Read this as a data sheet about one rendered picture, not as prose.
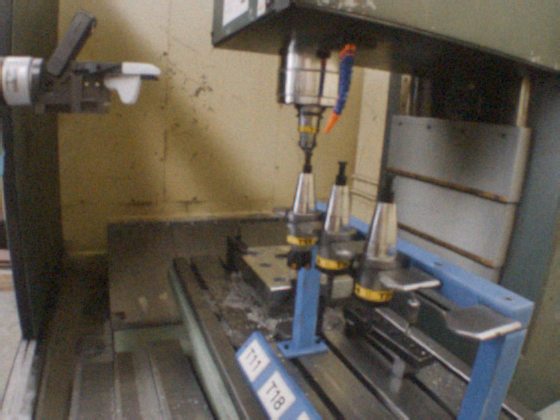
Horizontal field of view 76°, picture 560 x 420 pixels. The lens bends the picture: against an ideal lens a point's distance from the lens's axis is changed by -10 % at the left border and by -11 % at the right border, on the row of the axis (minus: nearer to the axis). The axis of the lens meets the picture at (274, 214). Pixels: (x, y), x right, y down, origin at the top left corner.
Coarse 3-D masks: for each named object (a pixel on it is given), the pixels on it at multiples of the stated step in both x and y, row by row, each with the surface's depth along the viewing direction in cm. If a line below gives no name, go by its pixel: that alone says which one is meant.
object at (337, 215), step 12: (336, 192) 58; (348, 192) 58; (336, 204) 58; (348, 204) 59; (324, 216) 60; (336, 216) 58; (348, 216) 59; (324, 228) 59; (336, 228) 58; (348, 228) 59
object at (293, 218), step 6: (288, 210) 71; (318, 210) 72; (288, 216) 69; (294, 216) 68; (300, 216) 67; (306, 216) 67; (312, 216) 68; (318, 216) 69; (288, 222) 69; (294, 222) 69
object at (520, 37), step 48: (336, 0) 50; (384, 0) 53; (432, 0) 56; (480, 0) 60; (528, 0) 64; (240, 48) 87; (384, 48) 73; (432, 48) 67; (480, 48) 63; (528, 48) 67
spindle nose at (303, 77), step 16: (288, 48) 80; (304, 48) 78; (288, 64) 81; (304, 64) 79; (320, 64) 78; (336, 64) 79; (288, 80) 81; (304, 80) 79; (320, 80) 79; (336, 80) 80; (288, 96) 82; (304, 96) 80; (320, 96) 80; (336, 96) 81
